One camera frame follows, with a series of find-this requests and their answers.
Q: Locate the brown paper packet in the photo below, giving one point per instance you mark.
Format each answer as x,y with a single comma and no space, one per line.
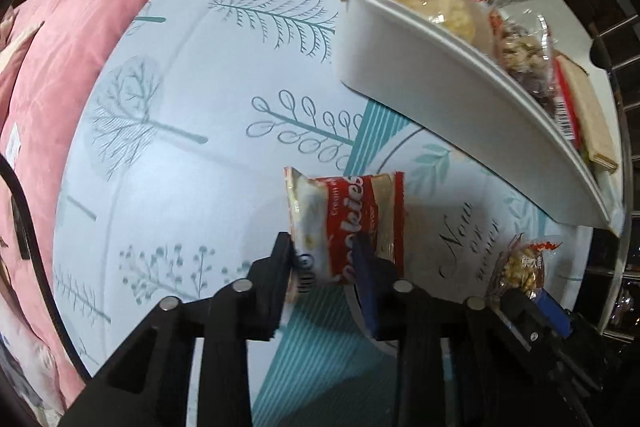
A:
590,117

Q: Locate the pink cushion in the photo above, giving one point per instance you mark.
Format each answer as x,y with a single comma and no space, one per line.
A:
60,57

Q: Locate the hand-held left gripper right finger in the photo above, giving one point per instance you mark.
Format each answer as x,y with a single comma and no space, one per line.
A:
367,297

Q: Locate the metal railing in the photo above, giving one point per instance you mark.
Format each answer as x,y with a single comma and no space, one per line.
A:
612,28

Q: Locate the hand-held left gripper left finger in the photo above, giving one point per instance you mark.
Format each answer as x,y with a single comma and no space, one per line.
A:
280,287

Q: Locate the red band cookie packet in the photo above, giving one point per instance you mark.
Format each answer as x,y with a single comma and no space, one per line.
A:
345,207

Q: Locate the white plastic bin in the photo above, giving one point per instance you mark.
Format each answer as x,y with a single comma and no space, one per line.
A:
450,82

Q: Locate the clear nut snack packet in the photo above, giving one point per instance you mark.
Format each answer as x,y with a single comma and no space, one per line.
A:
520,267

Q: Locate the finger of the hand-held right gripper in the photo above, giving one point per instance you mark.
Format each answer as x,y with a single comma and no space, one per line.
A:
550,314

